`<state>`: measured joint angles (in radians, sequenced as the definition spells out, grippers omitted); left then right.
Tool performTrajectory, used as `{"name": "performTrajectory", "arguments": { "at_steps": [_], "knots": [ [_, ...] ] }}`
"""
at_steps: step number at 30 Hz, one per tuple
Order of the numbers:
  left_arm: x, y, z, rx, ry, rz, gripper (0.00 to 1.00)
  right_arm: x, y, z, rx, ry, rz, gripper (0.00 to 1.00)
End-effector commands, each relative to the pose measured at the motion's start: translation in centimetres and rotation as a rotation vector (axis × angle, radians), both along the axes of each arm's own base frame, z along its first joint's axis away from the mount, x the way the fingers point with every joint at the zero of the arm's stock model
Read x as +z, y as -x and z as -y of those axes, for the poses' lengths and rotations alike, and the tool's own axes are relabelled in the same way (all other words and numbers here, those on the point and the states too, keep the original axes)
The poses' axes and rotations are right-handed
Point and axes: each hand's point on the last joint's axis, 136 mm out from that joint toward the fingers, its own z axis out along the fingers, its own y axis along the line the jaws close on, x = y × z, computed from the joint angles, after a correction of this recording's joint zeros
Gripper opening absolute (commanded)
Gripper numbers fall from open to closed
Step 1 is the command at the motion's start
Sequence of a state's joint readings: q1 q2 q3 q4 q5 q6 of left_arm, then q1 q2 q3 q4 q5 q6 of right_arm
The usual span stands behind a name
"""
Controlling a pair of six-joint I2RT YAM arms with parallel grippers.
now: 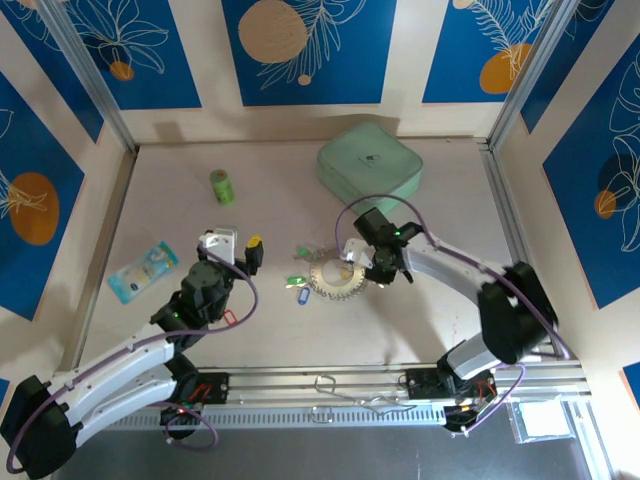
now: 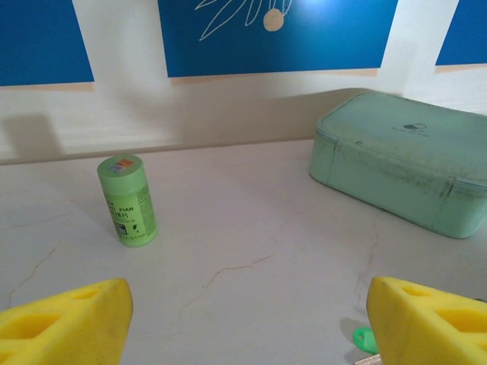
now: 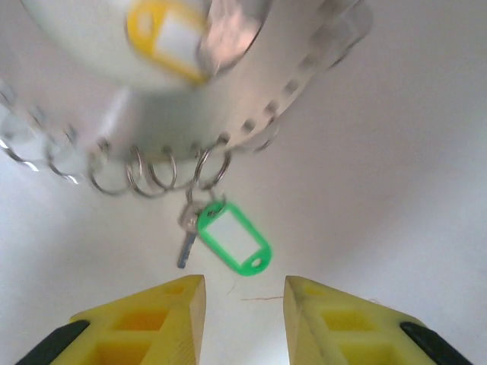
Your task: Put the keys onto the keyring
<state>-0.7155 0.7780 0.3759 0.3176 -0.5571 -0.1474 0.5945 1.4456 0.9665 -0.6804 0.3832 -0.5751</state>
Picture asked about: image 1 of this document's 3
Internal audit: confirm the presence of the large metal keyring disc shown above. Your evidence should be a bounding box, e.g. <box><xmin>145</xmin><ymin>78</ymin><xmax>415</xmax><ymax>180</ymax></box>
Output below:
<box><xmin>305</xmin><ymin>244</ymin><xmax>372</xmax><ymax>304</ymax></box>

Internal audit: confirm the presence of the green bottle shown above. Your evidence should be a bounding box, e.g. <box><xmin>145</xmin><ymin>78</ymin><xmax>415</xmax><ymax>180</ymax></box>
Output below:
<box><xmin>209</xmin><ymin>168</ymin><xmax>236</xmax><ymax>205</ymax></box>

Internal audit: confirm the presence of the blue tissue packet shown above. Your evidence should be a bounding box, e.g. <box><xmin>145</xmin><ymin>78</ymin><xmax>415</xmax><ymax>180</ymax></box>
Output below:
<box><xmin>107</xmin><ymin>241</ymin><xmax>180</xmax><ymax>305</ymax></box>

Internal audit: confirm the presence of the mint green zip case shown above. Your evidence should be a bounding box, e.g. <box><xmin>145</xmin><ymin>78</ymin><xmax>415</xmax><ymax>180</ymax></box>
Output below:
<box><xmin>315</xmin><ymin>123</ymin><xmax>425</xmax><ymax>223</ymax></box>

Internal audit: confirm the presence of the clear plastic bag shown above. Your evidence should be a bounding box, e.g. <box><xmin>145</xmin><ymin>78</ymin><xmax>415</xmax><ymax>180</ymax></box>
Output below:
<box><xmin>507</xmin><ymin>399</ymin><xmax>576</xmax><ymax>445</ymax></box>

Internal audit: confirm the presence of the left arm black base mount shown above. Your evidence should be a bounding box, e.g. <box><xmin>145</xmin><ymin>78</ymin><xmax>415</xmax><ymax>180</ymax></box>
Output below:
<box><xmin>139</xmin><ymin>369</ymin><xmax>231</xmax><ymax>441</ymax></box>

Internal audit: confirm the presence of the aluminium side rail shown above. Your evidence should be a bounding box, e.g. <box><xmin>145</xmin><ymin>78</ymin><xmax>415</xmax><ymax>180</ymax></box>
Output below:
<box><xmin>477</xmin><ymin>139</ymin><xmax>559</xmax><ymax>361</ymax></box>
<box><xmin>74</xmin><ymin>147</ymin><xmax>139</xmax><ymax>369</ymax></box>

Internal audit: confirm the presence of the aluminium extrusion rail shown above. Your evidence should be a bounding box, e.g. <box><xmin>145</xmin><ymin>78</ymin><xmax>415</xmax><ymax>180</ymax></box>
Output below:
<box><xmin>197</xmin><ymin>362</ymin><xmax>586</xmax><ymax>401</ymax></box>

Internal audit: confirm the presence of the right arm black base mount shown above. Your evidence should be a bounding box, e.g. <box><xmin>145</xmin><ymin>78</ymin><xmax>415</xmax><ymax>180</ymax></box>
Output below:
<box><xmin>404</xmin><ymin>367</ymin><xmax>501</xmax><ymax>436</ymax></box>

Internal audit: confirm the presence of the metal wire hook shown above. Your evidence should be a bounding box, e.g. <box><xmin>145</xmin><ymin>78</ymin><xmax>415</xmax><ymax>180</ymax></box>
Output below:
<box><xmin>313</xmin><ymin>373</ymin><xmax>351</xmax><ymax>399</ymax></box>

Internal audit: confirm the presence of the bent metal wire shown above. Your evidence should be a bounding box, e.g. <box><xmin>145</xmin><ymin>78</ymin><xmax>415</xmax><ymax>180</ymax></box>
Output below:
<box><xmin>349</xmin><ymin>392</ymin><xmax>420</xmax><ymax>416</ymax></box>

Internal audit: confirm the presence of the perforated metal cable tray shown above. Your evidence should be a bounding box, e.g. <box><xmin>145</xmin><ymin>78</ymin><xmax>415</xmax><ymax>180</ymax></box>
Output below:
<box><xmin>107</xmin><ymin>402</ymin><xmax>449</xmax><ymax>431</ymax></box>

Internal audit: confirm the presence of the aluminium upright post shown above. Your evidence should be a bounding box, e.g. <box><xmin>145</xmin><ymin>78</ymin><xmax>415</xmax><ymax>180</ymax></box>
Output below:
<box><xmin>487</xmin><ymin>0</ymin><xmax>591</xmax><ymax>151</ymax></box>
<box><xmin>37</xmin><ymin>0</ymin><xmax>139</xmax><ymax>154</ymax></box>

